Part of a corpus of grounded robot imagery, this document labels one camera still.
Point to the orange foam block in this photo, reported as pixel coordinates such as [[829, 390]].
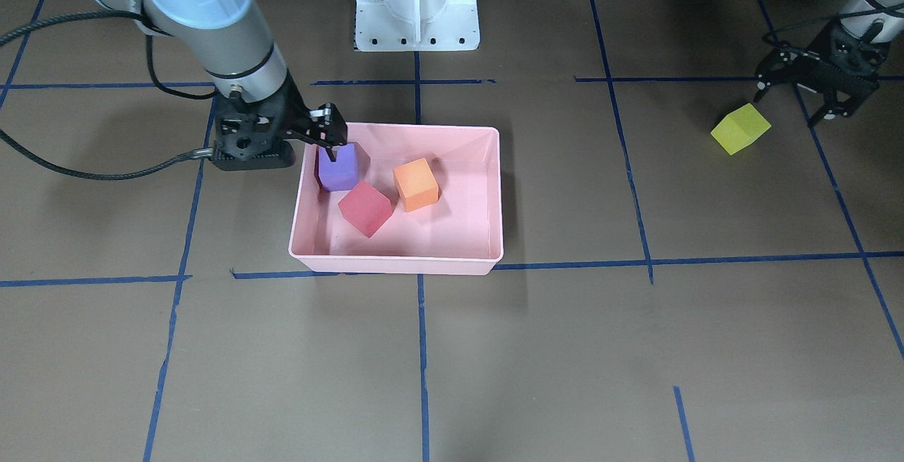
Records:
[[416, 185]]

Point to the pink plastic bin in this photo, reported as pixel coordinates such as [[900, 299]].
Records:
[[461, 234]]

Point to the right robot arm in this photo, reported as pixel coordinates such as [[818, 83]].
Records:
[[230, 38]]

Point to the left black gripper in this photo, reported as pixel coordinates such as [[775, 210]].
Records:
[[828, 45]]

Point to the yellow-green foam block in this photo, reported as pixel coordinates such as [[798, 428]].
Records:
[[740, 128]]

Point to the red foam block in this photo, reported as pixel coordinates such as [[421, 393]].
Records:
[[366, 208]]

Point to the purple foam block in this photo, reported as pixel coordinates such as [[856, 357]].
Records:
[[346, 171]]

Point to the white mounting post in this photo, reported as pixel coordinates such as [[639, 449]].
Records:
[[416, 25]]

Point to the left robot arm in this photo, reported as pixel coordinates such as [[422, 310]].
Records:
[[853, 15]]

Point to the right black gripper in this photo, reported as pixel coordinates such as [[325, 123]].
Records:
[[290, 110]]

